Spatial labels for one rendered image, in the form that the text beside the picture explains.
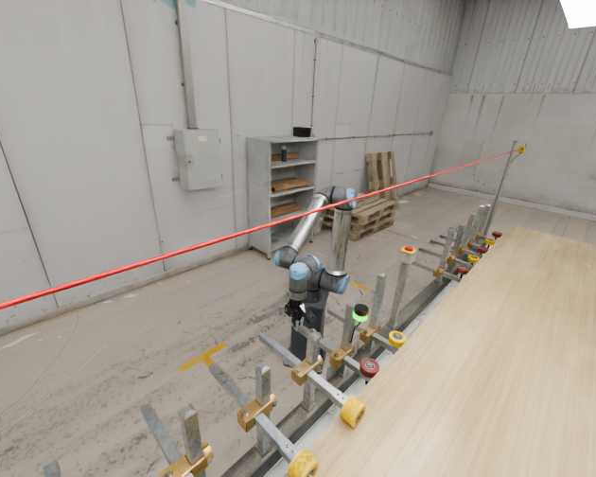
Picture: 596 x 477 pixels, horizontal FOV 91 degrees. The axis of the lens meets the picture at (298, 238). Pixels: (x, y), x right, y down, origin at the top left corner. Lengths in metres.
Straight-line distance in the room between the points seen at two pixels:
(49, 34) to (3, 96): 0.57
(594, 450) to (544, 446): 0.16
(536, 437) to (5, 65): 3.60
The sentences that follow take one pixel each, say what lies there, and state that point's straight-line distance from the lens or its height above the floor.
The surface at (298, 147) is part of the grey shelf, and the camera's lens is 4.44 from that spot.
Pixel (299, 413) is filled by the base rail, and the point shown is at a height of 0.70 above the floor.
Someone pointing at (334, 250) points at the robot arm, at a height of 1.04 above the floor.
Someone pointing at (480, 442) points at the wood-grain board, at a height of 0.90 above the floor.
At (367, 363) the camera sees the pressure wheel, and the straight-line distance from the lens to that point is 1.39.
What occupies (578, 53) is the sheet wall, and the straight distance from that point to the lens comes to 8.77.
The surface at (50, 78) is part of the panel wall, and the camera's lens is 3.18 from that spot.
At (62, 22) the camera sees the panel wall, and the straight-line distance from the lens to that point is 3.25.
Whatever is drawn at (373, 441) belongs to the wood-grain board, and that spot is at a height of 0.90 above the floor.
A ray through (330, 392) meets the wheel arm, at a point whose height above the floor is 0.96.
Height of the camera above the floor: 1.88
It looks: 24 degrees down
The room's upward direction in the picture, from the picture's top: 3 degrees clockwise
